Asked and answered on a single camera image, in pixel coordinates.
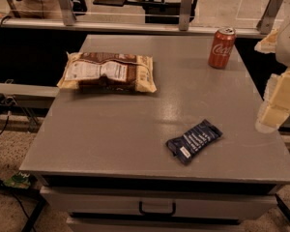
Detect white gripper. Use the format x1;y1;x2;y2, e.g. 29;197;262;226
254;15;290;133

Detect dark blue rxbar wrapper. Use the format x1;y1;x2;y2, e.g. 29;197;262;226
166;119;222;164

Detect black tablet chair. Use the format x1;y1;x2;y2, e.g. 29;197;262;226
93;0;198;24

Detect grey lower drawer front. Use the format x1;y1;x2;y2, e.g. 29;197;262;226
67;217;245;232

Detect black drawer handle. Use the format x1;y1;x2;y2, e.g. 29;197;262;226
138;201;177;217

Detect green packet on floor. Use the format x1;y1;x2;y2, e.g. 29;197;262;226
4;172;31;189

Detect brown cream snack bag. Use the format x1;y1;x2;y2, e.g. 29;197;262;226
57;52;157;93

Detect grey top drawer front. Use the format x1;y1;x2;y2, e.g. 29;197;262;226
41;187;276;220

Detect red coke can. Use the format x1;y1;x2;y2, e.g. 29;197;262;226
208;27;236;69

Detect grey metal bracket left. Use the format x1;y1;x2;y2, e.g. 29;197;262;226
58;0;75;26

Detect grey metal bracket middle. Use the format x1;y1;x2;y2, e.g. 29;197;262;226
179;0;192;31

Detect grey drawer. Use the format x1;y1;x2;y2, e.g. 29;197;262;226
41;187;276;220
67;217;245;232

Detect grey metal bracket right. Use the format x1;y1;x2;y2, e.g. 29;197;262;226
256;0;283;35

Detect grey metal bracket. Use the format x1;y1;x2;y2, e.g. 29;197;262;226
256;0;283;35
58;0;75;26
179;0;192;31

